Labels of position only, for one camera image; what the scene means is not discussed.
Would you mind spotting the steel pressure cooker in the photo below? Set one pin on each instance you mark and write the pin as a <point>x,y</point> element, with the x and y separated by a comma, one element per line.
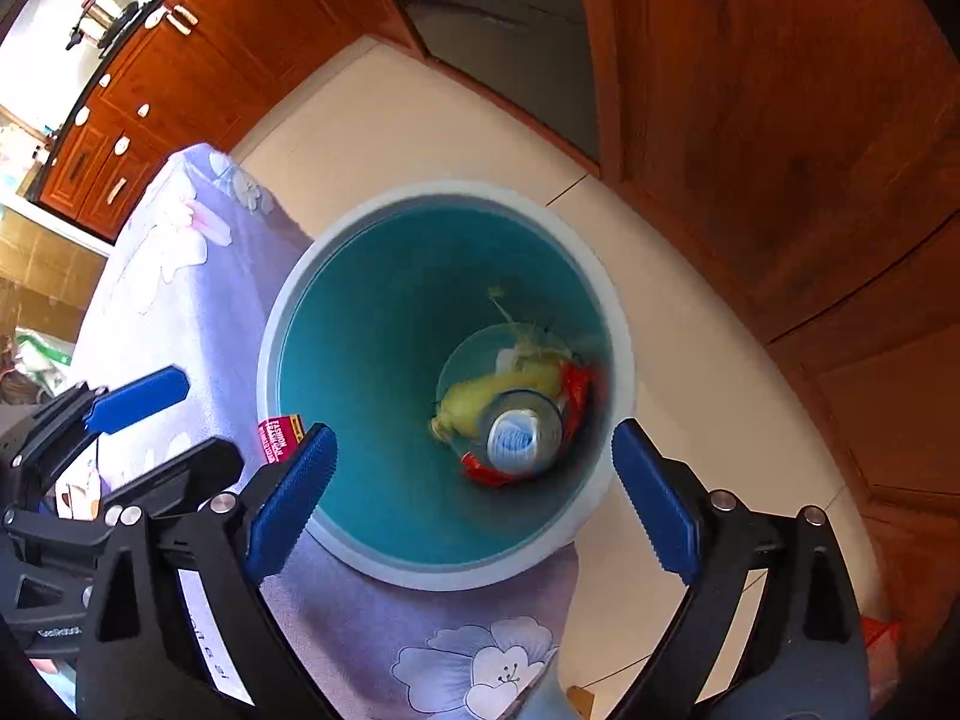
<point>105,11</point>

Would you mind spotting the wooden kitchen cabinet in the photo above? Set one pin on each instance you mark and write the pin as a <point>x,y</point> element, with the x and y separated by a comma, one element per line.
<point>225,52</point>

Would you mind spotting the teal plastic waste bin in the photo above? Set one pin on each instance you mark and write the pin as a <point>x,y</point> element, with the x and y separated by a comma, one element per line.
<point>375,330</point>

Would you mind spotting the green and white bag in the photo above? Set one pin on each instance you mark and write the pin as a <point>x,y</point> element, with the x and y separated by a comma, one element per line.
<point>37,360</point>

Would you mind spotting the red snack wrapper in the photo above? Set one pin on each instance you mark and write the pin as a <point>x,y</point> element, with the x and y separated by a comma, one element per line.
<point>579,390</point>

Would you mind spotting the red plastic bag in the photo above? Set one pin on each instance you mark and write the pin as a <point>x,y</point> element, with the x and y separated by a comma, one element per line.
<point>877,634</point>

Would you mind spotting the brown wooden door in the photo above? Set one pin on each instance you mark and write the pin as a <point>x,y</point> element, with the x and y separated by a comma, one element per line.
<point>750,127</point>

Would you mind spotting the purple floral tablecloth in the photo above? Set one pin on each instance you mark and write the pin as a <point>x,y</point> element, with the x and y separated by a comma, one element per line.
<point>150,277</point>

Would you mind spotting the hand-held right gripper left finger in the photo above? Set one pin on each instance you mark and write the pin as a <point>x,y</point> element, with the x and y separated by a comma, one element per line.
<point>289,502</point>

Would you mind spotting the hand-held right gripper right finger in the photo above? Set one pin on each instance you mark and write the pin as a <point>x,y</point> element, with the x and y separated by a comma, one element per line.
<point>660,517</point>

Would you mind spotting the yellow banana peel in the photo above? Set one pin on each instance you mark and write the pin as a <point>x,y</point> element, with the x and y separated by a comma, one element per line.
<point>480,401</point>

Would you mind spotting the small red packet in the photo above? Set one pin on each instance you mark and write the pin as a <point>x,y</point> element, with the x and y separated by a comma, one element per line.
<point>279,441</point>

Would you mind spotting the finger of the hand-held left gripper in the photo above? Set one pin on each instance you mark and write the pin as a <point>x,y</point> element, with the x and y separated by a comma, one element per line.
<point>176,474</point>
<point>142,397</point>

